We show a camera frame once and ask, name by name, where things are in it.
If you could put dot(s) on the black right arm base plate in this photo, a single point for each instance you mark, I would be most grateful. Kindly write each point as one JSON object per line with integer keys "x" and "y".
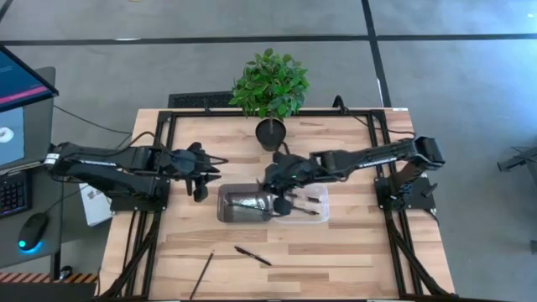
{"x": 419, "y": 202}

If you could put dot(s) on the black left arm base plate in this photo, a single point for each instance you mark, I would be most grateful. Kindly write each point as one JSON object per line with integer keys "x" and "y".
{"x": 126, "y": 206}

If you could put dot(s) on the black aluminium table frame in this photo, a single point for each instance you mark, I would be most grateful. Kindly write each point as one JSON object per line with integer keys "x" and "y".
{"x": 235, "y": 113}

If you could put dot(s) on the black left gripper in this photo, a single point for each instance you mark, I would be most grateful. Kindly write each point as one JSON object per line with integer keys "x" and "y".
{"x": 184, "y": 163}

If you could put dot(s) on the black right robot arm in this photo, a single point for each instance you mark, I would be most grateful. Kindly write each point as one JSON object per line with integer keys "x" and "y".
{"x": 377, "y": 157}

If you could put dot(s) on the black keyboard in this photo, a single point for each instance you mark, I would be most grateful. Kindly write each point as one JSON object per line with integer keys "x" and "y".
{"x": 12, "y": 195}

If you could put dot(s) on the grey side desk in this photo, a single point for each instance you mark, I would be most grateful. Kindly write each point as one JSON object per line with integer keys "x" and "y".
{"x": 46, "y": 201}

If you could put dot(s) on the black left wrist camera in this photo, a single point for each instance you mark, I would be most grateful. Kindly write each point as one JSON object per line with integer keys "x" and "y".
{"x": 194, "y": 147}

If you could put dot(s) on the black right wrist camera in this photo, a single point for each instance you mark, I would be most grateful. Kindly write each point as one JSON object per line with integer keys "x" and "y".
{"x": 283, "y": 158}

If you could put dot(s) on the monitor with blue screen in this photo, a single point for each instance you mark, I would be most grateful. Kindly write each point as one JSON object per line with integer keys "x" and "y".
{"x": 21, "y": 81}

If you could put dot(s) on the black computer mouse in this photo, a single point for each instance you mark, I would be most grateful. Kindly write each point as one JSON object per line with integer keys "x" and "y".
{"x": 31, "y": 230}

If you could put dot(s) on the black pen with white print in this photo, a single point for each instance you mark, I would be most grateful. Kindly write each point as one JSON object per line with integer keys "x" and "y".
{"x": 251, "y": 255}

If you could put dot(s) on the white box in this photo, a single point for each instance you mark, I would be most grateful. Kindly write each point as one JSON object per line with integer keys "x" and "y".
{"x": 96, "y": 209}

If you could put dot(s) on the black floor vent grate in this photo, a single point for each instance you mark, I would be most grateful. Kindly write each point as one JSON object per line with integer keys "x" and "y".
{"x": 197, "y": 100}

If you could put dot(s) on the clear pen with black grip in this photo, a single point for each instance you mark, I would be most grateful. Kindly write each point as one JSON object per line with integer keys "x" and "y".
{"x": 314, "y": 199}

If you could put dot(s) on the clear plastic bin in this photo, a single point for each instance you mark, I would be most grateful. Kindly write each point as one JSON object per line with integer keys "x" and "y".
{"x": 314, "y": 216}

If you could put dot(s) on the grey-framed monitor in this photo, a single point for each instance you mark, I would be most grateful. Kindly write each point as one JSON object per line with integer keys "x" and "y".
{"x": 42, "y": 126}

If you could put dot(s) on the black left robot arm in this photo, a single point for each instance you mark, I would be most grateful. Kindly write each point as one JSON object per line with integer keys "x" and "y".
{"x": 105, "y": 161}

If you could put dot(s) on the black stand base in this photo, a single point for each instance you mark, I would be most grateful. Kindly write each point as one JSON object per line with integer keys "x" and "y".
{"x": 518, "y": 159}

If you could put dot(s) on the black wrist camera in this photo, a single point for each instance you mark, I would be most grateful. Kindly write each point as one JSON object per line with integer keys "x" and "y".
{"x": 283, "y": 158}
{"x": 194, "y": 147}

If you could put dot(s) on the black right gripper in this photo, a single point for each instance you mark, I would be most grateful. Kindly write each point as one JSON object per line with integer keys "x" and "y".
{"x": 293, "y": 176}

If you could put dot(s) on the green potted plant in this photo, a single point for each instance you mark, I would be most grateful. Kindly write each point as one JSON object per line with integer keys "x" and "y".
{"x": 270, "y": 88}

